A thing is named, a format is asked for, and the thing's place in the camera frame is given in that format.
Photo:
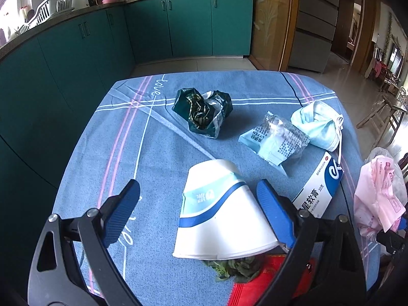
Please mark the blue striped tablecloth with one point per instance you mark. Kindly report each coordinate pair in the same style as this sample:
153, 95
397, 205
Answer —
153, 153

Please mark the dark green foil wrapper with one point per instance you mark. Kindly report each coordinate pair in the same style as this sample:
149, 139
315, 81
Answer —
204, 111

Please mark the red packet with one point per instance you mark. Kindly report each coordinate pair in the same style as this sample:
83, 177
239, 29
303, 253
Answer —
248, 293

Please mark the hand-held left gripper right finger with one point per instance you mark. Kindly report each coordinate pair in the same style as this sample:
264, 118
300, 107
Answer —
274, 210

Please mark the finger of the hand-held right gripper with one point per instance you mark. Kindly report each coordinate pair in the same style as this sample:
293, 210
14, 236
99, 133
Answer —
402, 224
391, 239

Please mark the large pink plastic bag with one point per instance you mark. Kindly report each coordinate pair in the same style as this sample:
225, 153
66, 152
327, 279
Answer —
376, 197

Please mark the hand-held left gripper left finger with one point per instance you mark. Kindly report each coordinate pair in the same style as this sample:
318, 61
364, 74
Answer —
122, 210

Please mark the blue face mask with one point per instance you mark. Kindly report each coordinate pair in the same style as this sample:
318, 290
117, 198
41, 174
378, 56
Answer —
318, 124

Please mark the white dish rack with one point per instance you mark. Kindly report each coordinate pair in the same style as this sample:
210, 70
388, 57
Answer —
47, 9

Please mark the trash bin with white liner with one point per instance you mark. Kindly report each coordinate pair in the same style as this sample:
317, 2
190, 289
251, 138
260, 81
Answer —
381, 152

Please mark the wooden door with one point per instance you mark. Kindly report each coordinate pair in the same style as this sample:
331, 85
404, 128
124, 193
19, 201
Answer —
346, 22

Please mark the clear face mask wrapper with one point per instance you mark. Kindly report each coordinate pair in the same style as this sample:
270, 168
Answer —
274, 140

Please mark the chairs with pink cloth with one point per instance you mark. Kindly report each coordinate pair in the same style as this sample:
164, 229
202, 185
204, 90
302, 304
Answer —
379, 67

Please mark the white paper cup blue band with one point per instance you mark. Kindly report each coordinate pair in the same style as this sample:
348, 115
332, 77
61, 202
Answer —
220, 216

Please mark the pink bowl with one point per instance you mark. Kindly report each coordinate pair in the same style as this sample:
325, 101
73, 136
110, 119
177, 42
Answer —
108, 0

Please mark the wooden bench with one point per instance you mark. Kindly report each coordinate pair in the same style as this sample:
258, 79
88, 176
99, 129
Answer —
393, 102

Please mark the teal base cabinet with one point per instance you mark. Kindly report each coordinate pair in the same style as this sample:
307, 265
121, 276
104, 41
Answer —
47, 86
191, 25

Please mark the white blue medicine box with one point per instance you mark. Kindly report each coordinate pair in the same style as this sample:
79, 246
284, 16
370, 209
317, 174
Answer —
315, 185

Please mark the wooden framed glass partition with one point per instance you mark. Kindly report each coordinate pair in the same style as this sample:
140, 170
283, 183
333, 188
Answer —
271, 22

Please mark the grey refrigerator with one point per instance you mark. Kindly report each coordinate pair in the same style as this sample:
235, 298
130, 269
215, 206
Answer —
314, 28

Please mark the green vegetable leaf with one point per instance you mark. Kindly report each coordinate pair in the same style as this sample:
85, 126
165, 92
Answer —
232, 267

